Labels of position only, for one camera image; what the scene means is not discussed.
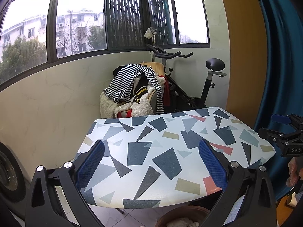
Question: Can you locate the black exercise bike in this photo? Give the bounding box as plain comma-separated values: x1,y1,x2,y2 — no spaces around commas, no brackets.
145,43,227,113

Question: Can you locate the geometric patterned ironing board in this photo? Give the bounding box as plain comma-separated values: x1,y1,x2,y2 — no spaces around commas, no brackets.
75,106,276,214

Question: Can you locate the black sweater with yellow stripes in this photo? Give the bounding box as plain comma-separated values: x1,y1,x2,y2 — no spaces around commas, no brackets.
131,76,152,103

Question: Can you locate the blue curtain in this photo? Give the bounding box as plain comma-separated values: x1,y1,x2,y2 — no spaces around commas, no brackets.
250,0,303,199

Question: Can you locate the tan chair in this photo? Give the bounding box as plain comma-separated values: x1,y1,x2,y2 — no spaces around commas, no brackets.
142,62,166,114

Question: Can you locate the cream fleece blanket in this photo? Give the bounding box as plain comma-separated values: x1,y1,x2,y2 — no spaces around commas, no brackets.
99,86,154,119

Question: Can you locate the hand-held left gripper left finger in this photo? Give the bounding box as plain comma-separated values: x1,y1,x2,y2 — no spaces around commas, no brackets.
25,140,105,227

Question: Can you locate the red patterned cloth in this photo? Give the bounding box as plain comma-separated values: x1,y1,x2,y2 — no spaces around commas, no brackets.
118,109,133,119

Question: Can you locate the black white striped shirt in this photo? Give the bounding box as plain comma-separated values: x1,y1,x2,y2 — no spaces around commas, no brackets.
103,64,165,115

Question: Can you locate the white apartment building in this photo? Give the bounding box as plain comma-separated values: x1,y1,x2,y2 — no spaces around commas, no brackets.
0,9,106,57

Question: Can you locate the red garment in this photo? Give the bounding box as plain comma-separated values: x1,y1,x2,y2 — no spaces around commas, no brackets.
163,77,171,107

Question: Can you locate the green tree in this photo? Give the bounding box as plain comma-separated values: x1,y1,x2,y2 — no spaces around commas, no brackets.
0,37,48,83

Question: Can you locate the brown round bin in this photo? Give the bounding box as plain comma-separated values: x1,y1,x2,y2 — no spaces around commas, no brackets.
155,206,211,227

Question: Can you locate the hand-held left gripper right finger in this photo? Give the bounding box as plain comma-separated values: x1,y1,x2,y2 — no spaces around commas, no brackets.
199,139,277,227

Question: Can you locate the beige plastic bag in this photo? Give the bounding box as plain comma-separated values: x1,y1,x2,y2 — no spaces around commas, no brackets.
144,27,157,39

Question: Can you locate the wooden panel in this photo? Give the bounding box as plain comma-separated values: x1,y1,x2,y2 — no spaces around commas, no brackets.
216,0,268,128

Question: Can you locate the dark lattice window screen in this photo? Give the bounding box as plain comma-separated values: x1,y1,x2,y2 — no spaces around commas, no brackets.
108,0,176,50

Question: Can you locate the person's right hand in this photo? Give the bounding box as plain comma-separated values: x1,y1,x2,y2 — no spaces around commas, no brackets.
286,157,303,187

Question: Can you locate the person's right leg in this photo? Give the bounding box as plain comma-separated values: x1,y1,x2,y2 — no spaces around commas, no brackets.
224,195,249,226

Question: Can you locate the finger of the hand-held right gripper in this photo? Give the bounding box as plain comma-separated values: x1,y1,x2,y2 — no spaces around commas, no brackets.
258,127,303,143
271,113,303,126

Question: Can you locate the dark-framed window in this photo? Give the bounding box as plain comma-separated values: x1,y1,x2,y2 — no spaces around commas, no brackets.
0,0,211,86

